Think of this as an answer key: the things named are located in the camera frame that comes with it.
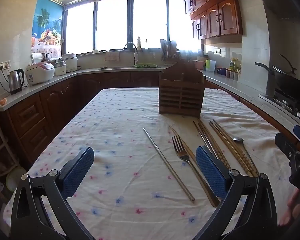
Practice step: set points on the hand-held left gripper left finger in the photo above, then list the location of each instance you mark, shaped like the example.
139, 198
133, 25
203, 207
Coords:
80, 171

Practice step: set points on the dark framed window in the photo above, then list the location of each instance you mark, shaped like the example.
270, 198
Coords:
130, 20

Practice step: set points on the green colander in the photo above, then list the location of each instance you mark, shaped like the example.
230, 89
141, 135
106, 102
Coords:
145, 65

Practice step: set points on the small white bowl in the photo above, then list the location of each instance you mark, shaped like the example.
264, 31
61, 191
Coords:
96, 51

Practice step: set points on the wooden utensil holder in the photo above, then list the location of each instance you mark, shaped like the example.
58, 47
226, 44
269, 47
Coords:
181, 92

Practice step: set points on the yellow cooking oil bottle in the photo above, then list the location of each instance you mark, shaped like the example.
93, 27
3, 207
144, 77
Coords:
234, 65

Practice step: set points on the clear cup with green insert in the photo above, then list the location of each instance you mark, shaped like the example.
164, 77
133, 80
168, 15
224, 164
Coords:
210, 65

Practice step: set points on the silver spoon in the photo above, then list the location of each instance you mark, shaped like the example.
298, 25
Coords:
238, 139

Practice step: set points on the wooden wall cabinets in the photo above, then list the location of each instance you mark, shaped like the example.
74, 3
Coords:
215, 20

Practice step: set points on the silver fork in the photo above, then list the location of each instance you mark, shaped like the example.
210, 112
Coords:
178, 147

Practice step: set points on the bundle of wooden chopsticks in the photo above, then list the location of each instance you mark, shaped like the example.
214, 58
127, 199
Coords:
230, 142

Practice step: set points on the white pink rice cooker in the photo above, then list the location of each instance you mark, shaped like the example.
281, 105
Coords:
40, 73

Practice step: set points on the small orange fruit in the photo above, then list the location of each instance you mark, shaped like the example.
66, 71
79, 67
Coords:
2, 101

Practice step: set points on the tropical fruit wall poster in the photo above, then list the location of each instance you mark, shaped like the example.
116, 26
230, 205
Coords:
47, 25

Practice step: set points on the dark wooden base cabinets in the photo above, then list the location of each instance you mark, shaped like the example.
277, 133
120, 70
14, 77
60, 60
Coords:
52, 102

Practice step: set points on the dark silver chopstick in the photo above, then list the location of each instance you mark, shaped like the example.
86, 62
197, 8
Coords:
202, 136

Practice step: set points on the black wok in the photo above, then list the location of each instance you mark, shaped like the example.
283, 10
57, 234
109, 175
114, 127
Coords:
290, 81

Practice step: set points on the row of wall outlets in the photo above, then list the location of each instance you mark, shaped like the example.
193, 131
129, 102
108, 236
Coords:
1, 66

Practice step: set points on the dish rack with cutting boards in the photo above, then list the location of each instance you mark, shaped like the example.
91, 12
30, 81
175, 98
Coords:
167, 50

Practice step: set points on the small spice jar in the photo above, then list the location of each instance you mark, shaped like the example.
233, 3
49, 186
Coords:
231, 74
234, 75
237, 76
227, 74

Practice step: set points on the person's right hand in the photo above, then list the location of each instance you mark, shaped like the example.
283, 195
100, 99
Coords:
288, 210

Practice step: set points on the small white food steamer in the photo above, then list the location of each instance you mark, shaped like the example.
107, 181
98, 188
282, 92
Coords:
60, 68

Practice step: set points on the grey kitchen countertop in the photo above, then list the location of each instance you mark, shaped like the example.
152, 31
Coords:
65, 76

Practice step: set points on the floral white tablecloth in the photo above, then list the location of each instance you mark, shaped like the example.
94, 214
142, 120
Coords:
120, 135

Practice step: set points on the corner storage shelf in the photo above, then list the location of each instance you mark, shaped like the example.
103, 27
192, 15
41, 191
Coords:
0, 150

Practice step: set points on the gas stove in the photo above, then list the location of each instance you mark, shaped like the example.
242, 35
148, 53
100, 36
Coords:
287, 102

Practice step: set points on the purple container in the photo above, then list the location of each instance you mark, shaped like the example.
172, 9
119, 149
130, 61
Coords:
223, 71

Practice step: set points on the paper towel roll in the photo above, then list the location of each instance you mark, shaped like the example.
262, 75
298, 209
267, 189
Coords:
36, 58

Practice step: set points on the hanging dish towel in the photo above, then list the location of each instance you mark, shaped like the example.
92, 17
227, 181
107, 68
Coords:
112, 56

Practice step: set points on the silver metal chopstick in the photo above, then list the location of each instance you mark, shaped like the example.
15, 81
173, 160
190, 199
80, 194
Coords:
167, 163

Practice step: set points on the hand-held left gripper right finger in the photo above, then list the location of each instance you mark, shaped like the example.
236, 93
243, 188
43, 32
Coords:
210, 170

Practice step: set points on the white electric cooker pot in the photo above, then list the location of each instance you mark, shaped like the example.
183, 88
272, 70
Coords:
70, 62

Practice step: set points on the steel electric kettle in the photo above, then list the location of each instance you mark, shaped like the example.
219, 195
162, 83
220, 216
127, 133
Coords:
15, 81

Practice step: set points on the kitchen sink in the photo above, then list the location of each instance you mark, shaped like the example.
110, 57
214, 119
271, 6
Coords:
115, 67

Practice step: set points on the chrome kitchen faucet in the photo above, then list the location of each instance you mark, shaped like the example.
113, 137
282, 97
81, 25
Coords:
135, 55

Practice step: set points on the gold chopstick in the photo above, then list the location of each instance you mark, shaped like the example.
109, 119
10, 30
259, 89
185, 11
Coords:
225, 142
211, 140

